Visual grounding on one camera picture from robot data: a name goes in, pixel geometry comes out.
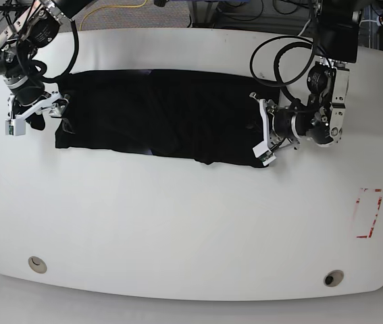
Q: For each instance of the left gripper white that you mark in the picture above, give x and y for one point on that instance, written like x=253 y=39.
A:
x=276 y=130

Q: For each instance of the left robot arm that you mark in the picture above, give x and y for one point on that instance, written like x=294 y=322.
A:
x=333 y=45

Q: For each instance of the aluminium frame post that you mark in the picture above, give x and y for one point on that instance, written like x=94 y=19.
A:
x=202 y=13

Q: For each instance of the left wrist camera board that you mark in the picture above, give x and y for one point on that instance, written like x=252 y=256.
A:
x=264 y=154

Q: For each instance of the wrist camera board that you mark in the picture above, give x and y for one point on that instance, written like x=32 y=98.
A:
x=264 y=154
x=15 y=127

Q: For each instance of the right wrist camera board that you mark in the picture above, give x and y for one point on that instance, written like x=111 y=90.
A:
x=15 y=127

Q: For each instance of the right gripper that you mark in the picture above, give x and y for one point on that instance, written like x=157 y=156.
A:
x=29 y=96

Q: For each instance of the red tape rectangle marking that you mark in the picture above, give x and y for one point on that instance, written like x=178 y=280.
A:
x=366 y=211

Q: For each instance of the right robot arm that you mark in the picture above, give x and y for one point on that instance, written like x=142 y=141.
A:
x=25 y=76

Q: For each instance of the right table cable grommet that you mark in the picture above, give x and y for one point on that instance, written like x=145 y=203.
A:
x=333 y=278

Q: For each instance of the left table cable grommet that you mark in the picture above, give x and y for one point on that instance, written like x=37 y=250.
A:
x=37 y=265

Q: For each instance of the table cable grommet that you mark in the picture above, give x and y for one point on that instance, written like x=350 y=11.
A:
x=37 y=265
x=333 y=278

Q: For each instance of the black T-shirt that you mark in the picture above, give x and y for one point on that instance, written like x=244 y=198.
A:
x=204 y=116

